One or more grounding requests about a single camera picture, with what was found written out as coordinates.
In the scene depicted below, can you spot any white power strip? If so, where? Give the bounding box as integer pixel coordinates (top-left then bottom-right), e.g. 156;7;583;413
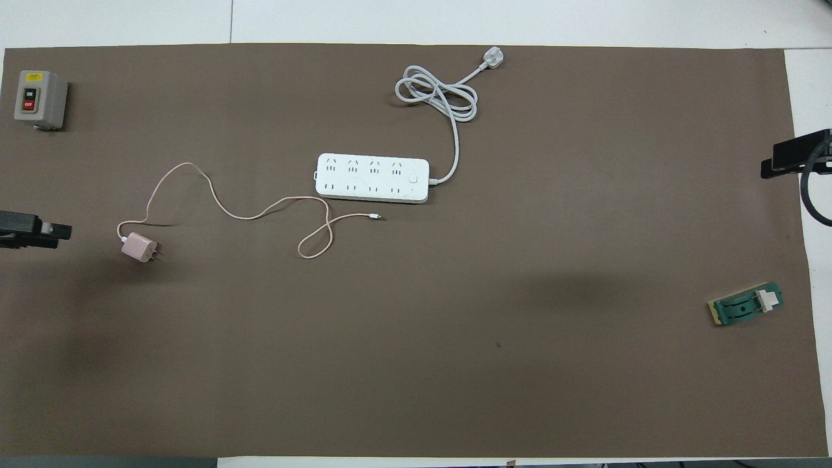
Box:
316;153;431;205

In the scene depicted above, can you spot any pink charging cable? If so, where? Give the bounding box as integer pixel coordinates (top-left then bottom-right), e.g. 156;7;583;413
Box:
116;162;384;260

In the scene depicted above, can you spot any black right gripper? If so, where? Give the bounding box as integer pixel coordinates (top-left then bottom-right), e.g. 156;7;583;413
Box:
760;129;832;180

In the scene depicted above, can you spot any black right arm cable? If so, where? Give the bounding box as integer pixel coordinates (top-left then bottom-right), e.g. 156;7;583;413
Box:
799;140;832;228

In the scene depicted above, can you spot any green knife switch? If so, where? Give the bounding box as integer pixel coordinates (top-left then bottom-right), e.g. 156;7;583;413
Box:
707;281;785;326

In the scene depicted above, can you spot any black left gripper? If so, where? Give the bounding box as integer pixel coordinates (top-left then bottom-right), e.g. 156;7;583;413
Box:
0;211;73;250

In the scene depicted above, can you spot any brown table mat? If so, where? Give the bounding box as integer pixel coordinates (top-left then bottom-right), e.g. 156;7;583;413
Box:
0;44;829;459

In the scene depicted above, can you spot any pink charger adapter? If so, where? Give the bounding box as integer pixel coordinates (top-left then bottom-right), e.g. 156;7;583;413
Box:
121;232;163;263

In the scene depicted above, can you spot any grey on-off switch box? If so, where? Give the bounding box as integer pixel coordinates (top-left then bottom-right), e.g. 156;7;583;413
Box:
14;70;69;131

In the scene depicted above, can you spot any white power cord with plug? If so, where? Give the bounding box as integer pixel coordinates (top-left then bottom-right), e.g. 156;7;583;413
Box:
395;47;506;186

